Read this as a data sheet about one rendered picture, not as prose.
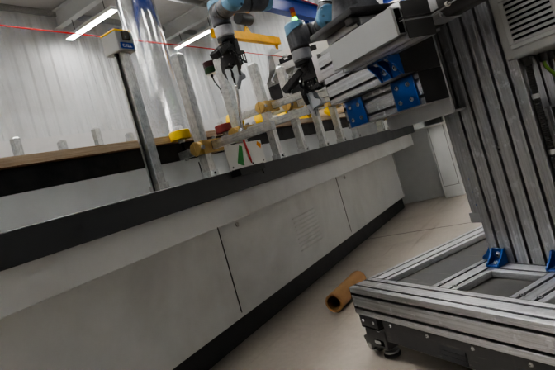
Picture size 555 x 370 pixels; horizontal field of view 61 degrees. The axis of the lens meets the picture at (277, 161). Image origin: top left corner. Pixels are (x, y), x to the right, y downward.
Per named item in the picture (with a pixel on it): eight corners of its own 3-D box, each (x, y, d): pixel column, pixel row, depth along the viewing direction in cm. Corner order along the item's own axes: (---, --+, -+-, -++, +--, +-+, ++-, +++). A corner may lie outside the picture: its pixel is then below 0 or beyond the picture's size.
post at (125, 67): (170, 187, 149) (131, 52, 149) (158, 190, 145) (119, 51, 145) (160, 190, 151) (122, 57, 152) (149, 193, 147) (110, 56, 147)
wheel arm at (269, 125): (277, 130, 160) (274, 119, 160) (272, 131, 157) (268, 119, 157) (186, 161, 183) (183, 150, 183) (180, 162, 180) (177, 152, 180)
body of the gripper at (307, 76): (320, 87, 171) (310, 56, 171) (300, 95, 176) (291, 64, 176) (328, 87, 178) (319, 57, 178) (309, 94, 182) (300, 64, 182)
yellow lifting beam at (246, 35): (282, 49, 773) (277, 30, 773) (218, 41, 630) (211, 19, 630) (278, 51, 778) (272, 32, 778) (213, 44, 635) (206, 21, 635)
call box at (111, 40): (137, 53, 150) (130, 30, 150) (120, 51, 144) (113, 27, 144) (123, 60, 153) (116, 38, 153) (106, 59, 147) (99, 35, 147)
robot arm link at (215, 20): (211, -4, 180) (202, 5, 188) (218, 23, 180) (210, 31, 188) (228, -5, 184) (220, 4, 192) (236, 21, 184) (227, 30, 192)
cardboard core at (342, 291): (363, 269, 224) (339, 293, 198) (368, 286, 224) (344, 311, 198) (348, 271, 228) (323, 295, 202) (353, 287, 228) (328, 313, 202)
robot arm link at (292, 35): (305, 16, 174) (282, 21, 173) (313, 44, 174) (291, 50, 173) (303, 22, 182) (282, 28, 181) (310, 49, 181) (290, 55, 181)
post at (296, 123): (310, 156, 235) (283, 65, 235) (307, 158, 232) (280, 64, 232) (304, 158, 237) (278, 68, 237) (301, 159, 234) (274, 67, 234)
